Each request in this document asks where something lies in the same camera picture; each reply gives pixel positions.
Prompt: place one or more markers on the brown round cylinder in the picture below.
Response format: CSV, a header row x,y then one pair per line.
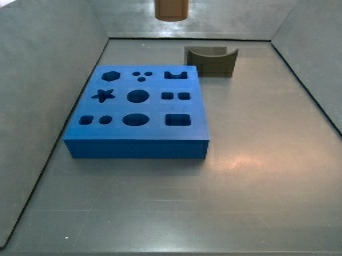
x,y
171,10

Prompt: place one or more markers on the blue shape sorter block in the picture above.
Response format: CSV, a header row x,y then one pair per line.
x,y
139,112

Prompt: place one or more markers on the dark grey curved cradle block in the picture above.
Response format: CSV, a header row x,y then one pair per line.
x,y
213,61

